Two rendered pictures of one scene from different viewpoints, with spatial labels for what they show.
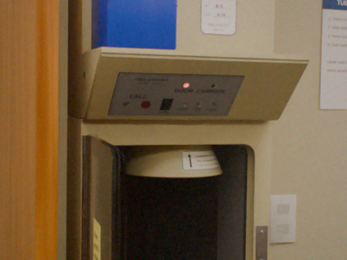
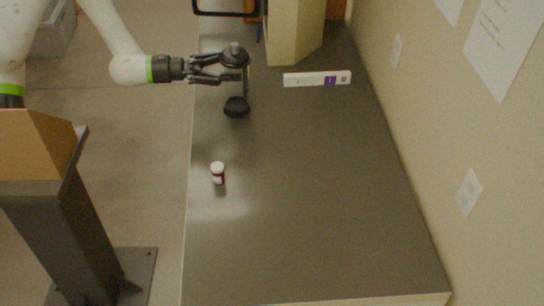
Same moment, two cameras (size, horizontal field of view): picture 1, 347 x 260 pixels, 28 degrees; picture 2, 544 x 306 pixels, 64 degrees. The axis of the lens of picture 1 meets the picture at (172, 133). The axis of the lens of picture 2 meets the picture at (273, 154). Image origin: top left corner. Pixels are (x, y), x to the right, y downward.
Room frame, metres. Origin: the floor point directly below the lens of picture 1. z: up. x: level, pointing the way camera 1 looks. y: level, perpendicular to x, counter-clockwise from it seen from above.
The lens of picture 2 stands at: (1.52, -1.64, 1.98)
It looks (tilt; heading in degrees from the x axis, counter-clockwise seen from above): 46 degrees down; 104
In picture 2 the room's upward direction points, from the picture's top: 2 degrees clockwise
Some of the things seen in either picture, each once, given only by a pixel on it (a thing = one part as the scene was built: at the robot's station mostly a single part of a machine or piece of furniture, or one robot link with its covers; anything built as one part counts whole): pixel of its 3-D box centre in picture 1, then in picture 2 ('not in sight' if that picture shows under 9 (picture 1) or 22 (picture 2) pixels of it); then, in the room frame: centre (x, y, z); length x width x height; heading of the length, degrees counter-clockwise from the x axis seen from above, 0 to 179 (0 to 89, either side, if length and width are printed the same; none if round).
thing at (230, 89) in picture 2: not in sight; (235, 82); (1.11, -0.50, 1.09); 0.11 x 0.11 x 0.21
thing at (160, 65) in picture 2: not in sight; (162, 68); (0.89, -0.58, 1.16); 0.09 x 0.06 x 0.12; 109
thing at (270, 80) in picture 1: (195, 87); not in sight; (1.02, -0.03, 1.46); 0.32 x 0.12 x 0.10; 110
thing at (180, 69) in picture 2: not in sight; (185, 69); (0.96, -0.56, 1.15); 0.09 x 0.08 x 0.07; 19
